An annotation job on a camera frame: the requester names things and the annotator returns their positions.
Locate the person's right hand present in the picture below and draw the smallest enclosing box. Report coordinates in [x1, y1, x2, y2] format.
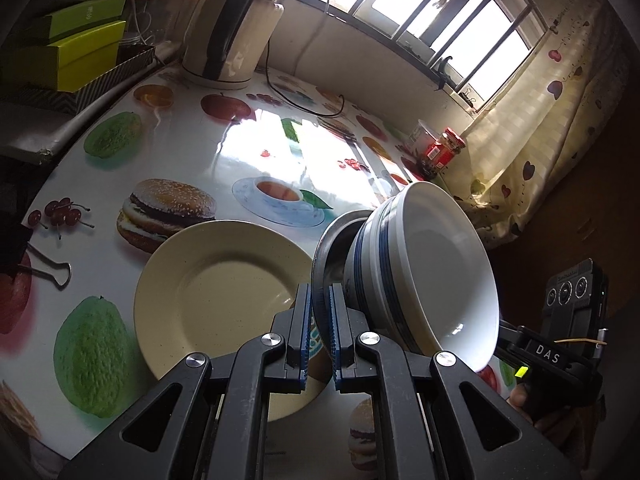
[507, 384, 599, 435]

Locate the heart print curtain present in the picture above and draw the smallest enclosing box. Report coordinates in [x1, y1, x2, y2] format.
[440, 10, 632, 252]

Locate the white electric kettle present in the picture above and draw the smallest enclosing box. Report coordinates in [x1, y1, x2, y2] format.
[181, 0, 297, 92]

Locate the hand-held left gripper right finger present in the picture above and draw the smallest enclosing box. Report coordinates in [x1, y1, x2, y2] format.
[327, 282, 583, 480]

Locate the black binder clip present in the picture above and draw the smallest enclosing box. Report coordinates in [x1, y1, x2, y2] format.
[0, 224, 72, 291]

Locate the red-labelled sauce jar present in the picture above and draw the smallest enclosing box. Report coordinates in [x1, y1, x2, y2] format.
[420, 127, 467, 182]

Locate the cream plate with fish print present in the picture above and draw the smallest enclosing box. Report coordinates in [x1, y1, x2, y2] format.
[134, 220, 333, 423]

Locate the striped grey basket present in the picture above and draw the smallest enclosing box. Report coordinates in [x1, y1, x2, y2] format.
[0, 45, 157, 117]

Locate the grey side table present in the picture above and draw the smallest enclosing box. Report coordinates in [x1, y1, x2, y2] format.
[0, 99, 102, 167]

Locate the black power cable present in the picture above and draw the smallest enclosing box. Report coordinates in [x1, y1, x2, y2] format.
[264, 54, 347, 117]

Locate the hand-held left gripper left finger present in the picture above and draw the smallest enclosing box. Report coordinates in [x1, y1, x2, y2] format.
[57, 282, 316, 480]

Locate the clear plastic cup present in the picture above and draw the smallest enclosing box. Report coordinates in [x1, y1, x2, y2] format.
[409, 119, 446, 162]

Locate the large white blue-striped bowl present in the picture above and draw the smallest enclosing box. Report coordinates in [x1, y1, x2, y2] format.
[342, 195, 421, 356]

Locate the lime green box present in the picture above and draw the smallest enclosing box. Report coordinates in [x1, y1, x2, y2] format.
[30, 0, 129, 47]
[0, 20, 127, 94]

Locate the small white blue-striped bowl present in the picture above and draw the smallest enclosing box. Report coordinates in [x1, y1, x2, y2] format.
[380, 181, 501, 373]

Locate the window grille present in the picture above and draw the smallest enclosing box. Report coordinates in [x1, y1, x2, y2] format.
[280, 0, 551, 117]

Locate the fruit print tablecloth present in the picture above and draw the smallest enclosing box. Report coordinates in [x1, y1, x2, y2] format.
[0, 62, 506, 480]

